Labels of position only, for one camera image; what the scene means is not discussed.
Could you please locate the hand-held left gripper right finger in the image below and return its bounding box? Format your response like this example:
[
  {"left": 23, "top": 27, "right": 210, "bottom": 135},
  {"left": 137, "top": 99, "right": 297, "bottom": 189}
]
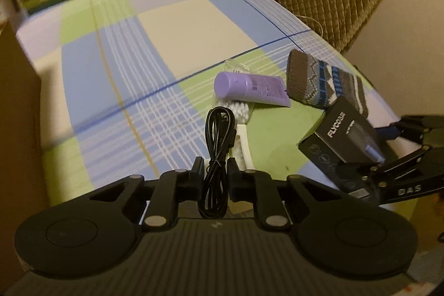
[{"left": 227, "top": 159, "right": 344, "bottom": 231}]

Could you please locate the black shaver box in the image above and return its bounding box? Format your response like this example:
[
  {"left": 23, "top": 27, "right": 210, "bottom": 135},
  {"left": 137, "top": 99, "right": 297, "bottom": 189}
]
[{"left": 296, "top": 95, "right": 391, "bottom": 203}]

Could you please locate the brown patterned knit sock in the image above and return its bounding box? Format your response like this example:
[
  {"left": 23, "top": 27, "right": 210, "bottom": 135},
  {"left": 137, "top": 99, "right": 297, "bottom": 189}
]
[{"left": 286, "top": 49, "right": 372, "bottom": 118}]

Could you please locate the cotton swab bag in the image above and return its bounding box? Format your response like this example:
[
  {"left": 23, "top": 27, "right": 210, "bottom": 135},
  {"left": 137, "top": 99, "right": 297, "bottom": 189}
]
[{"left": 213, "top": 58, "right": 259, "bottom": 125}]

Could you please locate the brown storage box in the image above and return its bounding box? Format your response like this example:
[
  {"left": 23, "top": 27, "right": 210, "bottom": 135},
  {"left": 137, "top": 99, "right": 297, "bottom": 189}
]
[{"left": 0, "top": 17, "right": 52, "bottom": 248}]

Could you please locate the purple tube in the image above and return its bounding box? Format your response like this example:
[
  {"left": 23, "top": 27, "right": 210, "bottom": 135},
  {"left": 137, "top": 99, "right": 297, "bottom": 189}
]
[{"left": 213, "top": 71, "right": 292, "bottom": 108}]

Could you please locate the black cable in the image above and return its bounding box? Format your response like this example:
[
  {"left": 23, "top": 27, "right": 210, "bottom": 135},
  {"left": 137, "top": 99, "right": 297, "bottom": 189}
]
[{"left": 197, "top": 108, "right": 238, "bottom": 219}]

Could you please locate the plaid tablecloth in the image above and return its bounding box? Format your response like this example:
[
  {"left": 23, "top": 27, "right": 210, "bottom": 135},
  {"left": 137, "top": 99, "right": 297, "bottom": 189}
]
[{"left": 16, "top": 0, "right": 399, "bottom": 213}]

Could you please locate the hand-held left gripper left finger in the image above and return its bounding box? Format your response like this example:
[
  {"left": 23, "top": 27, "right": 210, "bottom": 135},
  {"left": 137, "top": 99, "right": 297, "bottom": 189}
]
[{"left": 88, "top": 157, "right": 206, "bottom": 231}]

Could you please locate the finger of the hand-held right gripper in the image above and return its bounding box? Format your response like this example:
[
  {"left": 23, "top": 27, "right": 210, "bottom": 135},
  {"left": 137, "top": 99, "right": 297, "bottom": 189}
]
[
  {"left": 336, "top": 143, "right": 444, "bottom": 186},
  {"left": 376, "top": 114, "right": 444, "bottom": 147}
]

